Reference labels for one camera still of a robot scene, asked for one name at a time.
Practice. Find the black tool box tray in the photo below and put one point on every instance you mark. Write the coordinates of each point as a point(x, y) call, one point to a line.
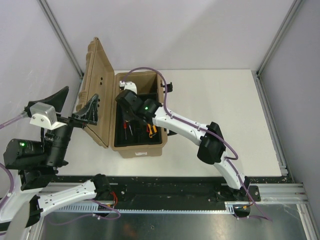
point(140, 134)

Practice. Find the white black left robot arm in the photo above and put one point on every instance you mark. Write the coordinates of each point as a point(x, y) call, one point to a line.
point(37, 162)

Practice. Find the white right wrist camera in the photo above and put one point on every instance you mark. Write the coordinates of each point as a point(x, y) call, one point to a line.
point(128, 85)

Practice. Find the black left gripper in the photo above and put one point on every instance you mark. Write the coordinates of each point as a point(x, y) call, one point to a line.
point(89, 113)

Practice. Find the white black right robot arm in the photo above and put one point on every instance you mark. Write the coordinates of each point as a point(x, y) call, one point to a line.
point(212, 147)

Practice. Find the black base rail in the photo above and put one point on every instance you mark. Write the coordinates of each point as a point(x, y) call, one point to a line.
point(127, 187)

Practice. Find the yellow utility knife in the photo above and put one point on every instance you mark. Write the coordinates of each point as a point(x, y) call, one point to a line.
point(152, 130)

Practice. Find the aluminium frame rail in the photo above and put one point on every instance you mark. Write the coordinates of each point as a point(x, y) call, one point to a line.
point(270, 194)

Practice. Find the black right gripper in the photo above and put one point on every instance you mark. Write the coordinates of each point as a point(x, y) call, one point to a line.
point(126, 117)

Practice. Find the tan plastic tool box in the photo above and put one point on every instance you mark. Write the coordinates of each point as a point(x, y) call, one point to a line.
point(100, 78)

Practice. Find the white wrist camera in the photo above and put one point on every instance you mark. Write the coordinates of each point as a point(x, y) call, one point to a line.
point(44, 116)
point(128, 85)

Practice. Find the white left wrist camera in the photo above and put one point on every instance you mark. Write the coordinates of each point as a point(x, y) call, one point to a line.
point(44, 116)

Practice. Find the yellow handled screwdriver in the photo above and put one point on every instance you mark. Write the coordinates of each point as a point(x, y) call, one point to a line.
point(125, 125)

